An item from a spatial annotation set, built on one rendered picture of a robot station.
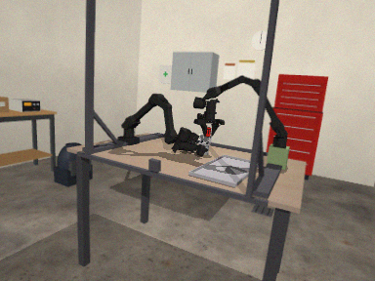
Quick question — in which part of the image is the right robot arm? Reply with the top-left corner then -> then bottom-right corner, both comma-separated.
193,75 -> 287,148

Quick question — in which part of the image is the grey metal bracket with holes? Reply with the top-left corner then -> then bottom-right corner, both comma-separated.
198,135 -> 212,146

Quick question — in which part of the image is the grey rectangular table frame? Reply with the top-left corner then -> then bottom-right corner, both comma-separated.
77,133 -> 282,207

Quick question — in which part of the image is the red screwdriver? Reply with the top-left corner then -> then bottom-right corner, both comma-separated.
205,127 -> 211,142

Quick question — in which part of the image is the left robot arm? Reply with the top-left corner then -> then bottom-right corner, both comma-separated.
121,94 -> 199,153

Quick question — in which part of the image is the white shallow rectangular tray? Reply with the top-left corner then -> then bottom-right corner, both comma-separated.
188,155 -> 250,187

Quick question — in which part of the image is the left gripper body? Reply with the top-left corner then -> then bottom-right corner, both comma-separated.
184,141 -> 206,156

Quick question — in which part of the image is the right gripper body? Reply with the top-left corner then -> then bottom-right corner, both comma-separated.
193,109 -> 225,125

